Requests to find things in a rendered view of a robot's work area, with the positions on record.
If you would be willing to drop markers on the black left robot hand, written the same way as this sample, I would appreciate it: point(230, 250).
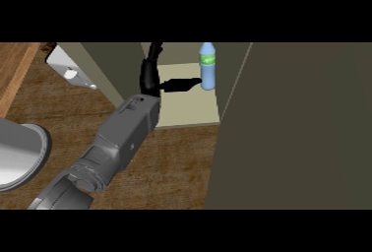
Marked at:
point(149, 77)

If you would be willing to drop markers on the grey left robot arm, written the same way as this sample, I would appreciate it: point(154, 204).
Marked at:
point(127, 128)

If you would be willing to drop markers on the olive grey open cabinet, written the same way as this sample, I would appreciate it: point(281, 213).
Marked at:
point(186, 108)

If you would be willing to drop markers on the blue water bottle green label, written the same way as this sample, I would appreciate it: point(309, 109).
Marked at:
point(208, 74)

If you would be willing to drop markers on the dark grey cabinet door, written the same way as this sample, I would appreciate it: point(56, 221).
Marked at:
point(300, 131)

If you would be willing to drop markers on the pale grey flat object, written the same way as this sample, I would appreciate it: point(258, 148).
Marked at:
point(65, 64)

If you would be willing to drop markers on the pale wooden board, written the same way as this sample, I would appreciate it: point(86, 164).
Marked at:
point(13, 72)

